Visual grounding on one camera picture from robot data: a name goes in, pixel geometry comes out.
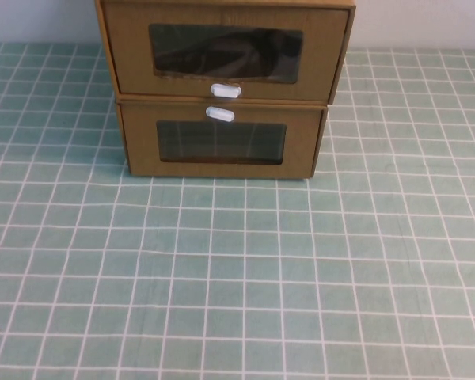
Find cardboard shoe box shell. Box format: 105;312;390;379
114;93;329;181
96;0;358;105

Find cardboard drawer with flat window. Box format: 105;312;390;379
120;101;323;179

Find cardboard drawer with window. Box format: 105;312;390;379
101;2;351;99
120;101;323;179

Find white plastic drawer handle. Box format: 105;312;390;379
204;104;236;122
209;82;243;99

